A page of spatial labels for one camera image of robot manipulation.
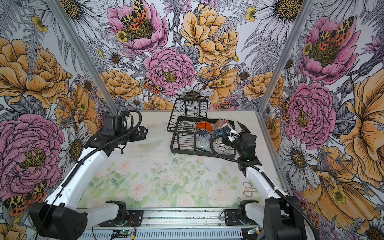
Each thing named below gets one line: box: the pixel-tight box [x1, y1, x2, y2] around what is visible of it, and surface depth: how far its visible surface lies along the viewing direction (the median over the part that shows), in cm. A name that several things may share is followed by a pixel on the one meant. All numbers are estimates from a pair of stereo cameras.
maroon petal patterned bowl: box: [213, 136, 231, 150], surface depth 101 cm
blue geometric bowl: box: [213, 125, 231, 137], surface depth 73 cm
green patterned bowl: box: [195, 137, 211, 152], surface depth 99 cm
